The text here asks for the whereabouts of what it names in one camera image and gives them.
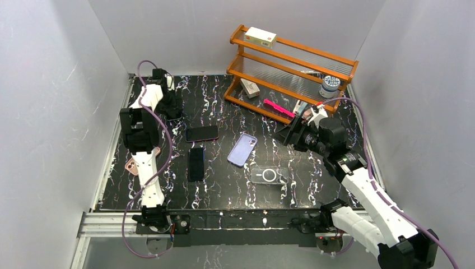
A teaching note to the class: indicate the clear magsafe phone case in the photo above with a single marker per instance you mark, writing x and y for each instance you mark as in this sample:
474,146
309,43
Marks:
269,175

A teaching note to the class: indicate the white cardboard box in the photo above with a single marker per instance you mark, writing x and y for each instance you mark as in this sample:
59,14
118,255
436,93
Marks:
260,37

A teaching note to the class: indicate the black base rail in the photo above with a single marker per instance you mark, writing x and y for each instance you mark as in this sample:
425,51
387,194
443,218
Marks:
300,227

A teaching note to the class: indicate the pink cased phone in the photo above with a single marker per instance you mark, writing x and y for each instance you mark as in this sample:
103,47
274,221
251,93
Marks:
133,166

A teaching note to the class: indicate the black smartphone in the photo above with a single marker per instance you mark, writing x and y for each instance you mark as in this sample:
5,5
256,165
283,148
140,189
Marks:
196,164

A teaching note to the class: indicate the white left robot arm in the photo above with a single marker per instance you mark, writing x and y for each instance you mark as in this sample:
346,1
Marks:
140,135

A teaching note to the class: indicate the blue white jar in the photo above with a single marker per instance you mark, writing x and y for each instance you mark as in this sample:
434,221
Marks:
329,87

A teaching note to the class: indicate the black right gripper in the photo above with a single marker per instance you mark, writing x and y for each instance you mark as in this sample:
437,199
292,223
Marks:
294,131

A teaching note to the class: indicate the pink comb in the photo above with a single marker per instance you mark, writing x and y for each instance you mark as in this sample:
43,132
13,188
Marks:
278,108

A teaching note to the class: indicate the light blue stapler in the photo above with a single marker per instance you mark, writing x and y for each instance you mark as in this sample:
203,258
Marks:
299,107

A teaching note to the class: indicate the small grey box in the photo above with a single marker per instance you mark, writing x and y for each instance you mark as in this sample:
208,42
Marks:
251,88

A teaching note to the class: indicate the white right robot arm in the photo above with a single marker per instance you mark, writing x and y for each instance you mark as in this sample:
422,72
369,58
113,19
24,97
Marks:
392,239

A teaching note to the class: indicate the lilac phone case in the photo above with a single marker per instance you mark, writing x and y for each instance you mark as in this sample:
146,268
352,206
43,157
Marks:
242,149

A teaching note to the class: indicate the purple-edged smartphone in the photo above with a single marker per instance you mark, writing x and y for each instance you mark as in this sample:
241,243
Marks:
201,134

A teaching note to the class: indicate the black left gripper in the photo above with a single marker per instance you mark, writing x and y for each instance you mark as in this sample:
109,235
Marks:
172,107

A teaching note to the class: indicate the orange wooden shelf rack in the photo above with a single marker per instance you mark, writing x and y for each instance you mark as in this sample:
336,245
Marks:
289,68

